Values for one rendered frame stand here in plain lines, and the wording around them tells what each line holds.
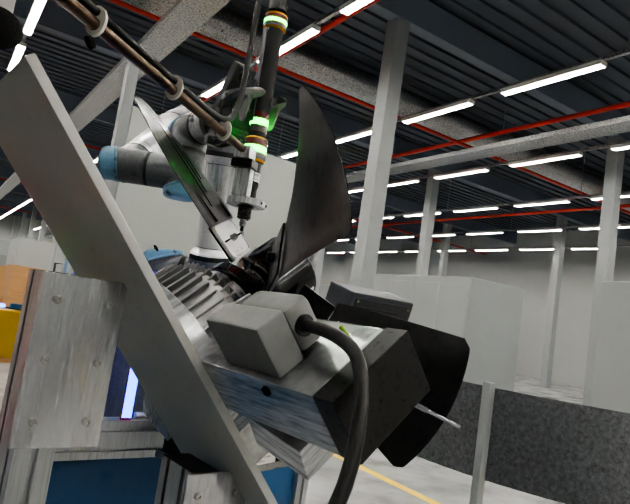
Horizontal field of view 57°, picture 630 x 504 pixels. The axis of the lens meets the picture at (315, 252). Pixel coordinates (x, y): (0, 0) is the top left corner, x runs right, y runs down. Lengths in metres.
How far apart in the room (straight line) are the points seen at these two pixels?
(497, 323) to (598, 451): 8.77
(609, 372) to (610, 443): 4.79
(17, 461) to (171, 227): 2.30
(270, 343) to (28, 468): 0.34
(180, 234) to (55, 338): 2.29
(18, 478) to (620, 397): 6.96
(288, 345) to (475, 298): 10.31
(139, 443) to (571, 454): 1.84
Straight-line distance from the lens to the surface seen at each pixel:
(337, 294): 1.68
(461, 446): 2.87
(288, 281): 0.93
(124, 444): 1.40
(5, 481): 0.79
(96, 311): 0.75
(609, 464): 2.72
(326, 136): 0.72
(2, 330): 1.24
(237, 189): 1.04
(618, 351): 7.43
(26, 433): 0.76
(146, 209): 2.93
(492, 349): 11.33
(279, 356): 0.60
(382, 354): 0.57
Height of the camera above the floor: 1.14
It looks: 6 degrees up
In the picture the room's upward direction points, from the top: 9 degrees clockwise
